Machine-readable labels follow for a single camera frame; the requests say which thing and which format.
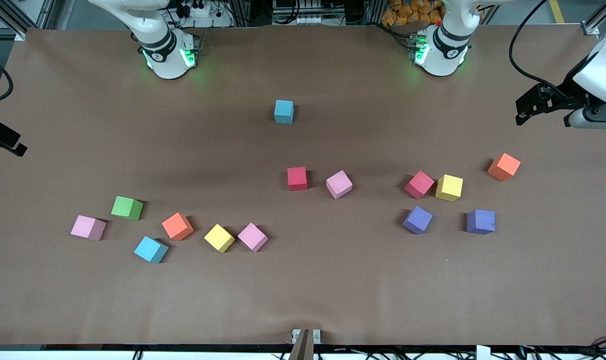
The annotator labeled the purple foam cube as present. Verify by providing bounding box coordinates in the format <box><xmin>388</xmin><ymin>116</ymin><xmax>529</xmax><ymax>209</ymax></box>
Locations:
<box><xmin>466</xmin><ymin>209</ymin><xmax>496</xmax><ymax>235</ymax></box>
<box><xmin>402</xmin><ymin>205</ymin><xmax>433</xmax><ymax>235</ymax></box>

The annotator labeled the white power strip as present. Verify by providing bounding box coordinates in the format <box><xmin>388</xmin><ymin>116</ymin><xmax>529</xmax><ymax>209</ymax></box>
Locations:
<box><xmin>175</xmin><ymin>0</ymin><xmax>233</xmax><ymax>28</ymax></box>

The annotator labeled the green foam cube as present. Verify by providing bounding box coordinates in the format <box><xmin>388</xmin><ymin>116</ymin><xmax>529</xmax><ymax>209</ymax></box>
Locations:
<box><xmin>111</xmin><ymin>196</ymin><xmax>144</xmax><ymax>221</ymax></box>

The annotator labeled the metal table edge bracket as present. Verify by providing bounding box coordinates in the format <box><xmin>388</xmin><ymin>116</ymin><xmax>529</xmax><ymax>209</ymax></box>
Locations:
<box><xmin>292</xmin><ymin>328</ymin><xmax>321</xmax><ymax>345</ymax></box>

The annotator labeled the brown tapered post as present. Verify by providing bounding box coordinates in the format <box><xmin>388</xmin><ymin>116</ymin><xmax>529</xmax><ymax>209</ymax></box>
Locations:
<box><xmin>289</xmin><ymin>328</ymin><xmax>314</xmax><ymax>360</ymax></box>

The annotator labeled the yellow foam cube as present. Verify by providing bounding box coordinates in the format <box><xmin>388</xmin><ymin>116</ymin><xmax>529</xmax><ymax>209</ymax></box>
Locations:
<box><xmin>204</xmin><ymin>224</ymin><xmax>236</xmax><ymax>253</ymax></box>
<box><xmin>436</xmin><ymin>174</ymin><xmax>464</xmax><ymax>202</ymax></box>

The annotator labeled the red foam cube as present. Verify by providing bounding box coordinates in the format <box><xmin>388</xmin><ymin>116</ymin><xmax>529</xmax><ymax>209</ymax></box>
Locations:
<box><xmin>405</xmin><ymin>170</ymin><xmax>435</xmax><ymax>200</ymax></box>
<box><xmin>287</xmin><ymin>167</ymin><xmax>308</xmax><ymax>191</ymax></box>

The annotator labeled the aluminium frame profile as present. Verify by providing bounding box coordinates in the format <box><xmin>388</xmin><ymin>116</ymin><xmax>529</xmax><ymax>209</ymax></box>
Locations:
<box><xmin>0</xmin><ymin>0</ymin><xmax>58</xmax><ymax>42</ymax></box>
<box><xmin>582</xmin><ymin>0</ymin><xmax>606</xmax><ymax>37</ymax></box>

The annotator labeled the blue foam cube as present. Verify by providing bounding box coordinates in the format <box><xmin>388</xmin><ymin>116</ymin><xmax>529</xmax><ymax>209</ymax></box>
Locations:
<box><xmin>134</xmin><ymin>236</ymin><xmax>169</xmax><ymax>264</ymax></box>
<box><xmin>274</xmin><ymin>99</ymin><xmax>294</xmax><ymax>124</ymax></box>

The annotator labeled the orange foam cube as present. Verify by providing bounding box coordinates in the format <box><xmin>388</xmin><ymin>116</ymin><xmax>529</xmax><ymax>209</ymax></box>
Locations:
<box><xmin>162</xmin><ymin>212</ymin><xmax>194</xmax><ymax>241</ymax></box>
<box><xmin>487</xmin><ymin>153</ymin><xmax>522</xmax><ymax>182</ymax></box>

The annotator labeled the grey electronics box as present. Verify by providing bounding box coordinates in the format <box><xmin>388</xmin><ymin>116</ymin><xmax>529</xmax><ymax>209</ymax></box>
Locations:
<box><xmin>273</xmin><ymin>0</ymin><xmax>343</xmax><ymax>25</ymax></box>

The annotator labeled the pile of orange objects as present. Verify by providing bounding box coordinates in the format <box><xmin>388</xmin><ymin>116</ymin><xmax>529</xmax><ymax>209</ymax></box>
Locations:
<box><xmin>383</xmin><ymin>0</ymin><xmax>443</xmax><ymax>27</ymax></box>

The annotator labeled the brown table cover sheet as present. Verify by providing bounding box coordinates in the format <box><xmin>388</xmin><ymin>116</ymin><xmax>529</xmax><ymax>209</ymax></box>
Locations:
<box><xmin>0</xmin><ymin>24</ymin><xmax>606</xmax><ymax>347</ymax></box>

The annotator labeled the pink foam cube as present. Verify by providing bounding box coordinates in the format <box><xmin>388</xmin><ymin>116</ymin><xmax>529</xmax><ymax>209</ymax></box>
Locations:
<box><xmin>237</xmin><ymin>222</ymin><xmax>269</xmax><ymax>252</ymax></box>
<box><xmin>326</xmin><ymin>170</ymin><xmax>353</xmax><ymax>200</ymax></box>
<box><xmin>70</xmin><ymin>215</ymin><xmax>107</xmax><ymax>241</ymax></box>

